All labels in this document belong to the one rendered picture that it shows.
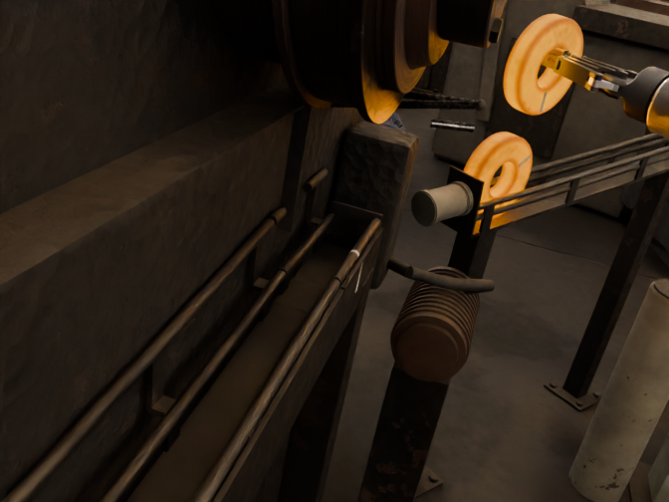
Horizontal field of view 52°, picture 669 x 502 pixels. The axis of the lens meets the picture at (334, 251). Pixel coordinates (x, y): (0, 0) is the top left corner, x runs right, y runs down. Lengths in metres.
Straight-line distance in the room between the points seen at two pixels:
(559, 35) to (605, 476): 0.97
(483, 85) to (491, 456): 2.16
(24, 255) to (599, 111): 3.13
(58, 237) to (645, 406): 1.34
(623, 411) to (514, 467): 0.30
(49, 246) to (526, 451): 1.49
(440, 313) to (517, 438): 0.75
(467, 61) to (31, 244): 3.21
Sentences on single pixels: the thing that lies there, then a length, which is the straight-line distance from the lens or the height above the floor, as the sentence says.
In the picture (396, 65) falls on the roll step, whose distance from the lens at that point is 0.63.
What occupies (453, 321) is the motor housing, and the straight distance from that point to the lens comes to 1.12.
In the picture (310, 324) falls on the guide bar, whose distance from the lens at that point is 0.68.
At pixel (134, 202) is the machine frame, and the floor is 0.87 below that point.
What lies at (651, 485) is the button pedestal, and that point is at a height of 0.02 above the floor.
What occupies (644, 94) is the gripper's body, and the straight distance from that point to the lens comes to 1.07.
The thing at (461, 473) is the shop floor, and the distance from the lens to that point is 1.66.
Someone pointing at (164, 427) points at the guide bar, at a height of 0.68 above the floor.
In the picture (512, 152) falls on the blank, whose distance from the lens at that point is 1.23.
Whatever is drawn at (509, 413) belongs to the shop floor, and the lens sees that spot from 1.89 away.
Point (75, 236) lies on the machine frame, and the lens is 0.44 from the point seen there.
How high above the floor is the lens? 1.07
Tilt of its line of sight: 26 degrees down
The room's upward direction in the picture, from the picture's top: 11 degrees clockwise
